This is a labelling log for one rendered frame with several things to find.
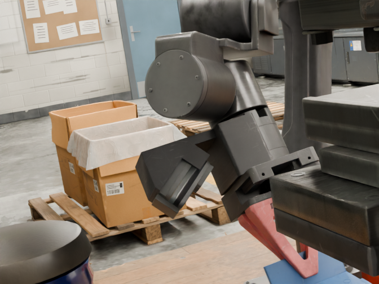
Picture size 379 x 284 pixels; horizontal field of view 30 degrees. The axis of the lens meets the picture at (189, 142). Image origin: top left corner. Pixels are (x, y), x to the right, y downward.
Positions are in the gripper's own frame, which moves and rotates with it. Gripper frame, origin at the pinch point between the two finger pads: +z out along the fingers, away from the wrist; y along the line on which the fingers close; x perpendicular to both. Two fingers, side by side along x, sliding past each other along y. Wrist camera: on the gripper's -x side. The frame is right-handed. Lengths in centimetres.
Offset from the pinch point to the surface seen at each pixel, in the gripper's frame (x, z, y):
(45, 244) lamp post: -23.4, -1.8, 41.6
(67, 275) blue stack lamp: -23.2, -0.9, 41.6
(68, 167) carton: 37, -127, -387
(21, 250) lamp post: -24.0, -1.8, 41.6
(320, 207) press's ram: -7.7, -2.1, 23.8
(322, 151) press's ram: -5.1, -5.3, 21.7
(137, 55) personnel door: 283, -435, -959
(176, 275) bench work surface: -2.8, -6.6, -36.3
